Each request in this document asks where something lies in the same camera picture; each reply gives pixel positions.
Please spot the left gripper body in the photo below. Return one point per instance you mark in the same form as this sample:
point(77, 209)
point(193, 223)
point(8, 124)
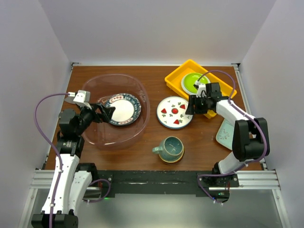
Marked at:
point(87, 115)

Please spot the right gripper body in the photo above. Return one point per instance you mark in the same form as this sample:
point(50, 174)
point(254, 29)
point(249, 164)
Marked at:
point(201, 105)

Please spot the green rimmed lettered plate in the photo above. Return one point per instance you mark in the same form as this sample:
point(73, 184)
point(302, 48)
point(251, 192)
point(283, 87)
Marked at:
point(123, 109)

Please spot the watermelon pattern plate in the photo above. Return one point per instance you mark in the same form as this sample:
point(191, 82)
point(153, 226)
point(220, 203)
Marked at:
point(171, 112)

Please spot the blue floral plate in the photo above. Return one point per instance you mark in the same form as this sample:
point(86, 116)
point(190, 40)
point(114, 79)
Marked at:
point(139, 111)

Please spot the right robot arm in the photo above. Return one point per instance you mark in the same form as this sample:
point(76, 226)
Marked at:
point(250, 136)

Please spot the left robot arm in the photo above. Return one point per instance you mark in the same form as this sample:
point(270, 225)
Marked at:
point(71, 178)

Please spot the clear plastic bin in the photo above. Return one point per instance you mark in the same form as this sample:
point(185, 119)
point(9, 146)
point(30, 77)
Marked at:
point(132, 110)

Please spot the grey triangular marker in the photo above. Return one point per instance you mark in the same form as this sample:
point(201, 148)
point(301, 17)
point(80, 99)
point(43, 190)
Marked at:
point(69, 99)

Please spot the pale blue rimmed plate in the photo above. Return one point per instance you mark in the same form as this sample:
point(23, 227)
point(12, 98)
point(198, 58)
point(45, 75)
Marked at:
point(184, 89)

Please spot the lime green plate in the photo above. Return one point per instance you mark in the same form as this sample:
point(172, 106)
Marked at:
point(191, 82)

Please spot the yellow plastic tray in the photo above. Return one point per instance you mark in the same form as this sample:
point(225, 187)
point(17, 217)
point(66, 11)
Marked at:
point(173, 80)

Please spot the pale green rectangular dish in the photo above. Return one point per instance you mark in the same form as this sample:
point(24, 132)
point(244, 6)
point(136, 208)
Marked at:
point(225, 134)

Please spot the teal glazed mug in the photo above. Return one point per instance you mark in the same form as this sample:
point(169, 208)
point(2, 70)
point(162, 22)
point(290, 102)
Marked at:
point(169, 148)

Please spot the yellow rimmed dark bowl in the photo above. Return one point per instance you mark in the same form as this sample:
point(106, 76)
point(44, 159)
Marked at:
point(174, 161)

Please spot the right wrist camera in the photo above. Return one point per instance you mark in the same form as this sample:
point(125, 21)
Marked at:
point(201, 89)

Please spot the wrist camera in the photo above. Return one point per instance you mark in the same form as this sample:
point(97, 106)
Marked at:
point(201, 89)
point(81, 97)

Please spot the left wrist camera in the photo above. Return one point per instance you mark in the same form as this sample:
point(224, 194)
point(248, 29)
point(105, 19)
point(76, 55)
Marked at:
point(81, 97)

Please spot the aluminium frame rail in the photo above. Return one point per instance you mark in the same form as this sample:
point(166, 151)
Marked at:
point(38, 191)

